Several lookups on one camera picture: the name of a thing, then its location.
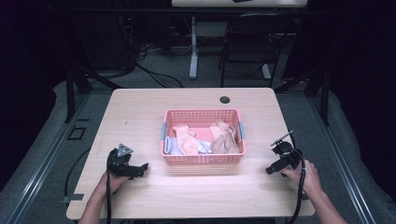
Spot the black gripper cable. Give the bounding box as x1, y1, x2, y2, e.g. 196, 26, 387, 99
287, 148, 309, 224
106, 171, 113, 224

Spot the pink plastic basket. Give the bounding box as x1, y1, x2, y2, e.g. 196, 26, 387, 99
160, 108, 248, 165

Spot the black folding chair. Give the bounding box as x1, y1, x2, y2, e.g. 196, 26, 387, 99
218, 12, 295, 89

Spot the black floor cable bundle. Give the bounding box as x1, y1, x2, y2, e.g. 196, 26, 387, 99
118, 15, 185, 90

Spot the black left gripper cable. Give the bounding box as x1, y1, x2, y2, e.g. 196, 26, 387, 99
106, 171, 113, 224

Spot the person's right hand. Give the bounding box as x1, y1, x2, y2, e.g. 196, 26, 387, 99
279, 159, 324, 201

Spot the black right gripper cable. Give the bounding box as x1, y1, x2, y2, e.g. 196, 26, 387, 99
287, 148, 309, 224

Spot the white desk leg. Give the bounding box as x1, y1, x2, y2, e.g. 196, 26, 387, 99
188, 15, 200, 80

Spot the black metal stand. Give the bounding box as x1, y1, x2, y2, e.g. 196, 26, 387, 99
274, 66, 332, 127
64, 66, 124, 124

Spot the white cloth with blue trim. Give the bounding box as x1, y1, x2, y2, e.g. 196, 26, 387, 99
163, 135, 184, 156

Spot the thin black floor cable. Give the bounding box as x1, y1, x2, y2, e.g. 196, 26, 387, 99
63, 147, 92, 200

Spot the grey tape strip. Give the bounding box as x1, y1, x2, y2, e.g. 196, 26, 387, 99
61, 192, 85, 204

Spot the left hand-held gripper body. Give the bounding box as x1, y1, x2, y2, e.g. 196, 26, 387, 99
106, 143, 142, 179

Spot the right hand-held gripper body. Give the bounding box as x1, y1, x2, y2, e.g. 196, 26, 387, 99
270, 130, 304, 175

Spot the small white cloth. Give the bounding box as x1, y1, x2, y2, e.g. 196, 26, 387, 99
197, 139, 215, 155

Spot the orange cloth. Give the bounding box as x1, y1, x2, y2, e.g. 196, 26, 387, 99
172, 123, 201, 156

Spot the person's left hand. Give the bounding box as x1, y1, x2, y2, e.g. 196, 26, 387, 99
102, 170, 132, 196

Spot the tan brown cloth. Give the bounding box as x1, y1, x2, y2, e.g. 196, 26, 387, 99
209, 119, 241, 155

